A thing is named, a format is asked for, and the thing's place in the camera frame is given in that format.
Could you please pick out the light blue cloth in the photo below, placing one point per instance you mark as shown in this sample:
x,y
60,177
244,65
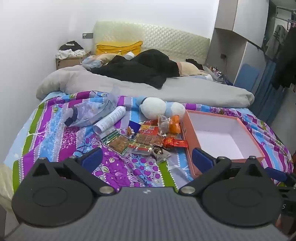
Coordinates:
x,y
90,62

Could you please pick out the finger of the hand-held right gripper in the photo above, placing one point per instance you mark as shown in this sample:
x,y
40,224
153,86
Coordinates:
x,y
276,175

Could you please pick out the cluster of small bottles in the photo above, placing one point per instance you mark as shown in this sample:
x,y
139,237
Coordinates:
x,y
218,73

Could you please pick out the translucent plastic bag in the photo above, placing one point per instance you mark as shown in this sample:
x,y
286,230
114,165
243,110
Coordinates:
x,y
92,110

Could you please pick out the brown nightstand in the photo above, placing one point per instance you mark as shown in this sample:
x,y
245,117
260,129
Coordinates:
x,y
69,62

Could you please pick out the red label snack packet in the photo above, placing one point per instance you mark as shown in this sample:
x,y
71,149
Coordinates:
x,y
148,131

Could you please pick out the clear packet with grey cake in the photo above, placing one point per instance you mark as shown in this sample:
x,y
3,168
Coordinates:
x,y
164,126

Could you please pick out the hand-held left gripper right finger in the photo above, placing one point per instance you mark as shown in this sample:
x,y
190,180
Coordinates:
x,y
203,160

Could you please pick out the white and blue plush toy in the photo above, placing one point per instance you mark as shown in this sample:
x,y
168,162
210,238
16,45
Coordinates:
x,y
152,107

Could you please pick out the dark mushroom snack packet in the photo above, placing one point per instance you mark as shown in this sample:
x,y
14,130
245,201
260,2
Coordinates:
x,y
160,153

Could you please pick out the dark cloth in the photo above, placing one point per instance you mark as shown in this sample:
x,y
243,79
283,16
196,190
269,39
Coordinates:
x,y
194,62

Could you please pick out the small blue snack packet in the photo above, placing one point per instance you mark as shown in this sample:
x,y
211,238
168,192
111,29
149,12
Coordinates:
x,y
133,125

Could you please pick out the yellow pillow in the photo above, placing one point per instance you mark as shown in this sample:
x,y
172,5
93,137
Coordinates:
x,y
120,47

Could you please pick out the white wardrobe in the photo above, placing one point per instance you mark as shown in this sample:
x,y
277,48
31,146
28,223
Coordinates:
x,y
240,23

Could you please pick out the blue curtain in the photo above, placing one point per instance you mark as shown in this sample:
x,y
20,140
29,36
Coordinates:
x,y
269,92

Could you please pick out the black jacket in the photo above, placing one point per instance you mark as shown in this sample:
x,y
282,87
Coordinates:
x,y
143,67

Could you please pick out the cream quilted headboard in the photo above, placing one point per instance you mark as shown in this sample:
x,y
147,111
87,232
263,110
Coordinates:
x,y
173,39

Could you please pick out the pink cardboard box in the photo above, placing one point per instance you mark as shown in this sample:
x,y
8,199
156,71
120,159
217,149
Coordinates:
x,y
212,136

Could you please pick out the orange snack packet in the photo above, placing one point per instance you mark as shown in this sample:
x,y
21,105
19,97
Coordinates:
x,y
175,124

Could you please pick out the white crumpled clothes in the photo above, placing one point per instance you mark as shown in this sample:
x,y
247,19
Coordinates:
x,y
68,53

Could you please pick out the black hanging garment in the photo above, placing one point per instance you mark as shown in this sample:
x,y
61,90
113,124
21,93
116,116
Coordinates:
x,y
286,60

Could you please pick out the grey striped hanging garment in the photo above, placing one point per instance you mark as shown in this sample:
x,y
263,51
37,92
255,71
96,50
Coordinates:
x,y
275,41

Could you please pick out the grey duvet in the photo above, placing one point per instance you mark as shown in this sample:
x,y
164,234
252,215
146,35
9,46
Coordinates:
x,y
196,90

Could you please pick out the red crinkled snack packet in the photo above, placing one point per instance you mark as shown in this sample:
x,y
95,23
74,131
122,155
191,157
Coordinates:
x,y
174,141

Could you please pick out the green label snack packet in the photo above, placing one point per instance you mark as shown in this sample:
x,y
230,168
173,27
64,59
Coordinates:
x,y
113,139

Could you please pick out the black crumpled clothes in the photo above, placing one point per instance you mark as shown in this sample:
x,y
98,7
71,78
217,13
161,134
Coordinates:
x,y
70,47

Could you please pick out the brown snack packet red strip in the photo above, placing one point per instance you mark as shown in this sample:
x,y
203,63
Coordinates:
x,y
141,146

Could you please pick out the pink and beige pillow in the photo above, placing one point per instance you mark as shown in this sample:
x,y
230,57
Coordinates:
x,y
188,68

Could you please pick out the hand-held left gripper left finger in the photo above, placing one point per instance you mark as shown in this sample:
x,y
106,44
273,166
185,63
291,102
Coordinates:
x,y
92,158

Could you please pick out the grey wall socket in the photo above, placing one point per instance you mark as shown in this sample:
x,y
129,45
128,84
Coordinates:
x,y
87,35

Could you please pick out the white spray bottle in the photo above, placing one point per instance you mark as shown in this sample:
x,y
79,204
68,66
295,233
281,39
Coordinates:
x,y
111,119

